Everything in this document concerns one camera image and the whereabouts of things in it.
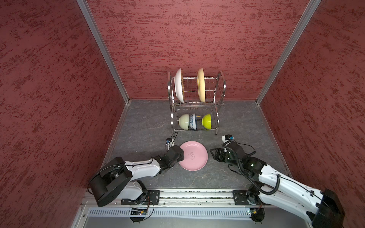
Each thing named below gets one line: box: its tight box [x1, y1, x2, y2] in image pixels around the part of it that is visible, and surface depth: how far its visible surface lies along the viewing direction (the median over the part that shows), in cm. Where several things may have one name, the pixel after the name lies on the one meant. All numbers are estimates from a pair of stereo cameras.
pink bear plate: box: [178, 140, 209, 172], surface depth 91 cm
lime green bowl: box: [201, 114, 212, 130], surface depth 95 cm
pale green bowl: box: [178, 114, 189, 131], surface depth 93 cm
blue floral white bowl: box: [189, 113, 197, 130], surface depth 93 cm
